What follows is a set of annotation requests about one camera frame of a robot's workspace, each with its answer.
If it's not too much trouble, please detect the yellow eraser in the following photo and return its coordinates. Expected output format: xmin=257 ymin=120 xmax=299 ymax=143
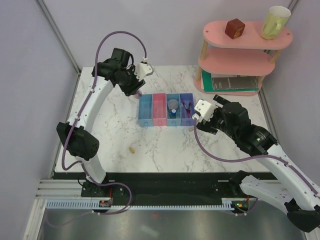
xmin=129 ymin=147 xmax=135 ymax=154

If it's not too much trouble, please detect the cyan drawer bin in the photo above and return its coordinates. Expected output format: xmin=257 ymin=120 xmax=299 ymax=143
xmin=166 ymin=93 xmax=182 ymax=127

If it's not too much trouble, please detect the blue cap stamp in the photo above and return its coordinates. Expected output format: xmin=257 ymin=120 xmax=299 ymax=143
xmin=170 ymin=108 xmax=177 ymax=119

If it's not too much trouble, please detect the purple drawer bin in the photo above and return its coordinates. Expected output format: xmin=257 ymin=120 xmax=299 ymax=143
xmin=179 ymin=93 xmax=195 ymax=126

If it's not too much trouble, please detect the white cable duct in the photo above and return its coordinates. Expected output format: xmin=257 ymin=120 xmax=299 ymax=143
xmin=45 ymin=199 xmax=235 ymax=211

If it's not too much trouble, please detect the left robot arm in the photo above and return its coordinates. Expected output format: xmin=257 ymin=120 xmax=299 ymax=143
xmin=56 ymin=48 xmax=154 ymax=198

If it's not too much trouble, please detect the light blue drawer bin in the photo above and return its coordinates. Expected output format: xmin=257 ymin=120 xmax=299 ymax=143
xmin=137 ymin=94 xmax=154 ymax=128

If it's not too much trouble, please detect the pink drawer bin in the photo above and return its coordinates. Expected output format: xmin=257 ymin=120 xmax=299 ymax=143
xmin=152 ymin=93 xmax=167 ymax=126

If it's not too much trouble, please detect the dark setup guide booklet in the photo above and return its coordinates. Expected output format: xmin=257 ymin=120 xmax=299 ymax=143
xmin=212 ymin=76 xmax=258 ymax=92

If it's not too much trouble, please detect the brown cube box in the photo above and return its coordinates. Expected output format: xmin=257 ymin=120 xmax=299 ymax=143
xmin=224 ymin=18 xmax=246 ymax=40

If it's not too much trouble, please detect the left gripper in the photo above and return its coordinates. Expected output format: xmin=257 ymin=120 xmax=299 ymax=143
xmin=117 ymin=66 xmax=146 ymax=98

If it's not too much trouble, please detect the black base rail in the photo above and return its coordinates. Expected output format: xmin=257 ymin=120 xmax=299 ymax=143
xmin=53 ymin=171 xmax=276 ymax=206

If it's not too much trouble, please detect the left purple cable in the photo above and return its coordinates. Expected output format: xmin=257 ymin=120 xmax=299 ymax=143
xmin=45 ymin=31 xmax=148 ymax=228

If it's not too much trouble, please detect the pink three tier shelf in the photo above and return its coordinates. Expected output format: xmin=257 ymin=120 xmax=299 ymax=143
xmin=193 ymin=20 xmax=293 ymax=92

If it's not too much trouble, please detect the green folder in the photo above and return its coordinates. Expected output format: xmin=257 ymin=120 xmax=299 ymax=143
xmin=201 ymin=70 xmax=245 ymax=93

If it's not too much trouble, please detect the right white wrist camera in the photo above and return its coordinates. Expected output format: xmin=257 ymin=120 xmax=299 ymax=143
xmin=192 ymin=99 xmax=218 ymax=122

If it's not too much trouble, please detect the yellow green mug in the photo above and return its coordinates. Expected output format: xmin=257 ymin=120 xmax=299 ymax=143
xmin=261 ymin=5 xmax=291 ymax=40

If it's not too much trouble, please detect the pink cap bottle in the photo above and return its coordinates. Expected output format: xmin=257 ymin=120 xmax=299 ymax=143
xmin=134 ymin=91 xmax=143 ymax=99

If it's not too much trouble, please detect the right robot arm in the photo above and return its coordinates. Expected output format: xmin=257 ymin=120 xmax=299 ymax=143
xmin=192 ymin=95 xmax=320 ymax=233

